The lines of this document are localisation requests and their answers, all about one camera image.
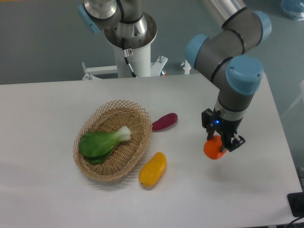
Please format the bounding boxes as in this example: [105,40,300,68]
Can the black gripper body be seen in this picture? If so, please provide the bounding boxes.
[211,108,243,137]

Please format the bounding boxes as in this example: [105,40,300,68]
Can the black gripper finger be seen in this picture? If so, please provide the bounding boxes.
[201,109,215,140]
[219,134,246,153]

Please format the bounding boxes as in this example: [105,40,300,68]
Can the orange fruit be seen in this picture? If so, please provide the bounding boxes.
[203,135,227,160]

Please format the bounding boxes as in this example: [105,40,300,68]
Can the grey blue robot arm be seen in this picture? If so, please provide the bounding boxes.
[77,0,272,154]

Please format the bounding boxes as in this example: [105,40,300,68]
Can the purple sweet potato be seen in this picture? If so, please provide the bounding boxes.
[152,113,178,131]

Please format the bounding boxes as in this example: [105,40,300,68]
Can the yellow mango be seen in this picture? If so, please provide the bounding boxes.
[138,152,167,188]

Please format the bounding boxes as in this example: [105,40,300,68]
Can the black device at table edge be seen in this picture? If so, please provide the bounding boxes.
[287,192,304,217]

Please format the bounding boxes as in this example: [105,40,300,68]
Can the woven wicker basket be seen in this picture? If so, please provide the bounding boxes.
[73,100,152,181]

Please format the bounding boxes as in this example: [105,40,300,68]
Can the green bok choy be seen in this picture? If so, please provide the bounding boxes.
[78,126,132,165]

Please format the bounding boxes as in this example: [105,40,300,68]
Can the blue object top right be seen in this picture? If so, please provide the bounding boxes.
[281,0,304,21]

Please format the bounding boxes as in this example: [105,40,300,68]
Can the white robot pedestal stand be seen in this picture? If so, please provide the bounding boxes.
[82,13,168,80]

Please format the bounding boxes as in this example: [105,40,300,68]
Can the black cable on pedestal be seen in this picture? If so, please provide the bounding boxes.
[121,37,138,78]

